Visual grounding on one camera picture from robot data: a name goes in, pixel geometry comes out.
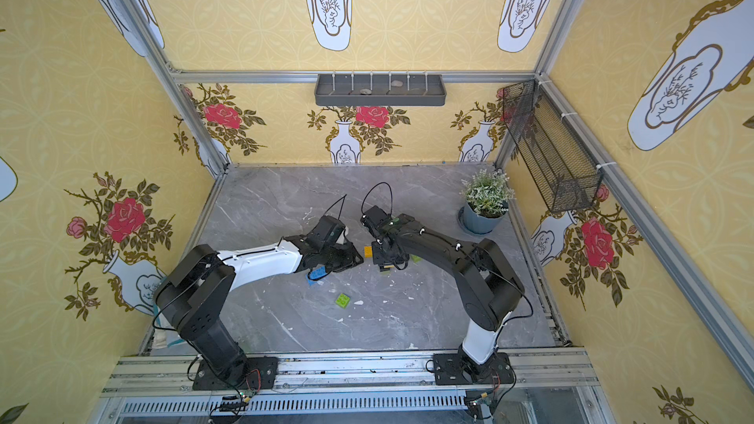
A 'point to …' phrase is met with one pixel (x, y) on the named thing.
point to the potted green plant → (488, 193)
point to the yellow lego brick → (368, 251)
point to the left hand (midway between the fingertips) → (366, 262)
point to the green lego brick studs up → (415, 258)
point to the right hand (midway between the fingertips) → (384, 261)
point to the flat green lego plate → (343, 300)
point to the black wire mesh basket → (548, 151)
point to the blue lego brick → (318, 273)
